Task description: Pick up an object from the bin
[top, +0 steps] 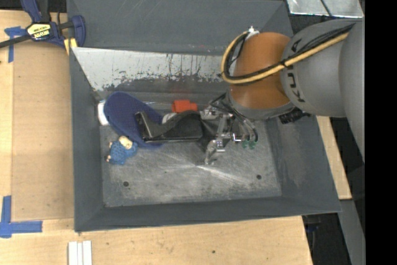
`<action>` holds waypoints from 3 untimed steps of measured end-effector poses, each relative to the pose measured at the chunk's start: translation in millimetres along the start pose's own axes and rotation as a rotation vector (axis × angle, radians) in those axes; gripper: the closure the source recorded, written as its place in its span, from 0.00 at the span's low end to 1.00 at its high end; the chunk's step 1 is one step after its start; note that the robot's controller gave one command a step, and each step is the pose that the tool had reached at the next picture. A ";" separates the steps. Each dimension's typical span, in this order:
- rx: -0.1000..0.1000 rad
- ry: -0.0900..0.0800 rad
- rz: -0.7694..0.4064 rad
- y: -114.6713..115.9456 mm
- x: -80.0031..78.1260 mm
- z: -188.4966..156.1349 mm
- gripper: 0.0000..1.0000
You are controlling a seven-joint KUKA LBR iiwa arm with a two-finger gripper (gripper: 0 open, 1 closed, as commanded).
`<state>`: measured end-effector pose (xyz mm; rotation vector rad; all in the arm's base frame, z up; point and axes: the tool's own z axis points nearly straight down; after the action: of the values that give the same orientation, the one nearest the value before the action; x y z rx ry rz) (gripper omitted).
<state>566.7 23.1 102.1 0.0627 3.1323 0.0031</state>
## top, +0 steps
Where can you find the white plastic bottle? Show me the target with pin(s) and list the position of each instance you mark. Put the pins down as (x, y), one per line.
(102, 114)

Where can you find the grey metal bin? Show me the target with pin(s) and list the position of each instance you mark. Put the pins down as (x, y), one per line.
(186, 183)

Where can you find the red-orange plastic block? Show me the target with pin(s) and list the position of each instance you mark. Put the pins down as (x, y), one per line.
(184, 106)

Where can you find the black stapler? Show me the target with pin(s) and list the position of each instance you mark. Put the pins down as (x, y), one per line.
(180, 130)

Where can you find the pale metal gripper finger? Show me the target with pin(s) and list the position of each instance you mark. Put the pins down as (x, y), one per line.
(224, 128)
(214, 152)

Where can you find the dark blue cloth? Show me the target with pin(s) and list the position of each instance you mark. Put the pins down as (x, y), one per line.
(122, 111)

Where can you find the blue knitted toy doll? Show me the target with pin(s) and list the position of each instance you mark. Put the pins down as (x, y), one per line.
(120, 152)

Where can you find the pale wood flat board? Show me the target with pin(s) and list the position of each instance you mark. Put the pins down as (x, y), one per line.
(40, 133)

